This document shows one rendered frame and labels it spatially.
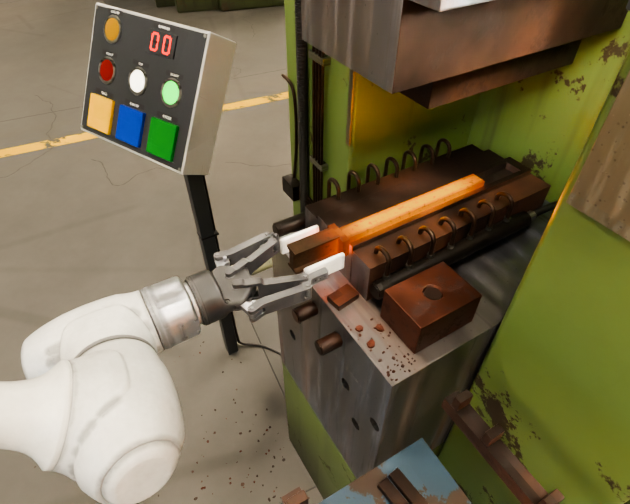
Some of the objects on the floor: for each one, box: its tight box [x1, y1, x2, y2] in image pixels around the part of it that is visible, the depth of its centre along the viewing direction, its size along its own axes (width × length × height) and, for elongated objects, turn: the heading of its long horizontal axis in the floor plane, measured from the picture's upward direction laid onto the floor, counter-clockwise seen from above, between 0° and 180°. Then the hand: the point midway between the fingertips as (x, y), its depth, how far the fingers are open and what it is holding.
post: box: [184, 175, 238, 355], centre depth 138 cm, size 4×4×108 cm
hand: (314, 252), depth 72 cm, fingers open, 7 cm apart
